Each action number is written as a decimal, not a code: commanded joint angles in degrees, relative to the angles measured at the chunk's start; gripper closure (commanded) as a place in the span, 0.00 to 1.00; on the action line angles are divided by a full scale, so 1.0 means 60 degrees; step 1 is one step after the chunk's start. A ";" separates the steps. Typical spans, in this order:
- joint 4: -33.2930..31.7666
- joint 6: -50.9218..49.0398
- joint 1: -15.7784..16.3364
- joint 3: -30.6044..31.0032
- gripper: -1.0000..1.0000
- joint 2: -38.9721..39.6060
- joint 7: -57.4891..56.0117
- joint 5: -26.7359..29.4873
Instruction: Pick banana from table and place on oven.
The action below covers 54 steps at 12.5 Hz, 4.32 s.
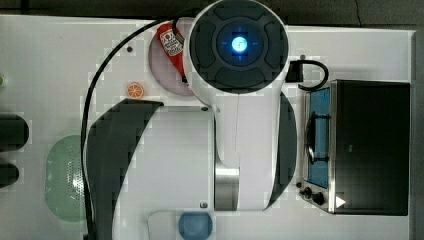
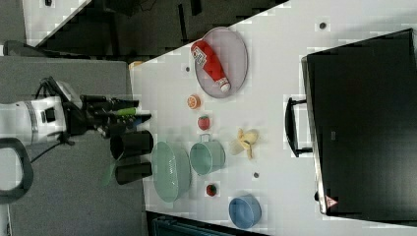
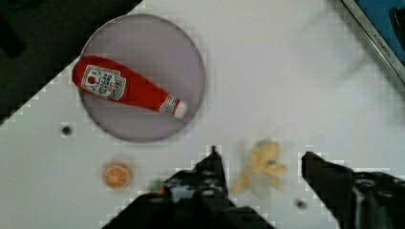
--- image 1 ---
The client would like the black cylinder object upper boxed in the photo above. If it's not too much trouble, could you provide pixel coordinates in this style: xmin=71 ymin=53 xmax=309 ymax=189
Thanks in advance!
xmin=0 ymin=114 xmax=29 ymax=152

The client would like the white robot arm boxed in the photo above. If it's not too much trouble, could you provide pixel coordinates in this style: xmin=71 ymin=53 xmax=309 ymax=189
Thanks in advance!
xmin=81 ymin=0 xmax=289 ymax=240

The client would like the black cylinder object lower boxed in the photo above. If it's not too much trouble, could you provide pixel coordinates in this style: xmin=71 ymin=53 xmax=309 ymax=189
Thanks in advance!
xmin=0 ymin=163 xmax=19 ymax=188

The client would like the green perforated colander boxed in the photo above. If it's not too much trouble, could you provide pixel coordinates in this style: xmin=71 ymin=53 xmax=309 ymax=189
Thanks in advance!
xmin=45 ymin=135 xmax=85 ymax=222

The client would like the black cylinder object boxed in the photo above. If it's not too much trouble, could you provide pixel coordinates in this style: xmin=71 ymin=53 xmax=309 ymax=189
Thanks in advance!
xmin=0 ymin=114 xmax=29 ymax=152
xmin=0 ymin=163 xmax=19 ymax=188

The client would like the black and silver toaster oven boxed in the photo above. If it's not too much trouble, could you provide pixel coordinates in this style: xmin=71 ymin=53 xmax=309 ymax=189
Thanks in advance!
xmin=298 ymin=80 xmax=411 ymax=216

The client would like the orange slice toy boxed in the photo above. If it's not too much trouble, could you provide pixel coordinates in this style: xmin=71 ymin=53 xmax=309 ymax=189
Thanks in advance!
xmin=127 ymin=82 xmax=144 ymax=99

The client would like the red ketchup bottle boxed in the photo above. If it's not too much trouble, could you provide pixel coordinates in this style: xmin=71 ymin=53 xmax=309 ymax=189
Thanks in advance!
xmin=157 ymin=21 xmax=187 ymax=83

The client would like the grey round plate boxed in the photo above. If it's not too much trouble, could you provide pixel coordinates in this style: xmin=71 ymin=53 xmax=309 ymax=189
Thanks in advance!
xmin=148 ymin=21 xmax=193 ymax=97

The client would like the blue bowl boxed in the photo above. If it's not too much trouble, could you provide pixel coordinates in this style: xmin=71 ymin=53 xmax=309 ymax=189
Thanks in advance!
xmin=178 ymin=212 xmax=213 ymax=240

